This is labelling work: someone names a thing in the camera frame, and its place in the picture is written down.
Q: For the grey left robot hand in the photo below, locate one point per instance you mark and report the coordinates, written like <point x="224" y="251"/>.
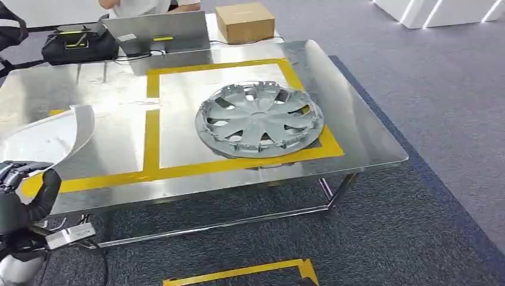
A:
<point x="12" y="213"/>

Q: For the white curved plastic part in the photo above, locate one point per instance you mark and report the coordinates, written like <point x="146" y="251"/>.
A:
<point x="43" y="138"/>

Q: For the black bag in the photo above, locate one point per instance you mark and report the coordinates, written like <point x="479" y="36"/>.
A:
<point x="79" y="49"/>

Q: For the white desk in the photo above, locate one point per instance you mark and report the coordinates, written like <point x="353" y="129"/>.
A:
<point x="51" y="12"/>

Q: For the yellow floor tape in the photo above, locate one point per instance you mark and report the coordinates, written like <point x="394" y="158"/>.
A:
<point x="244" y="271"/>

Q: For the silver laptop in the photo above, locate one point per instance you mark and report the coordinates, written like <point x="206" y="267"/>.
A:
<point x="165" y="27"/>

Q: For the person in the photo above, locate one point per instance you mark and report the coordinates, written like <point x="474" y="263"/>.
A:
<point x="138" y="7"/>

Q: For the silver wheel hubcap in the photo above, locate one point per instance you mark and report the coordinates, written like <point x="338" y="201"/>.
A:
<point x="258" y="118"/>

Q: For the cardboard box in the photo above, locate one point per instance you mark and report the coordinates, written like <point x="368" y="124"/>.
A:
<point x="244" y="23"/>

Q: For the steel bench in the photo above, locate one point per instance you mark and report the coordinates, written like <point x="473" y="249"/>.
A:
<point x="355" y="130"/>

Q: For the white display plinth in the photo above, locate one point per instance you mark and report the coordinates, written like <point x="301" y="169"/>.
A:
<point x="390" y="8"/>
<point x="457" y="12"/>
<point x="498" y="10"/>

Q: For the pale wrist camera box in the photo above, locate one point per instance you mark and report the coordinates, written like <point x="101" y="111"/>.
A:
<point x="71" y="236"/>

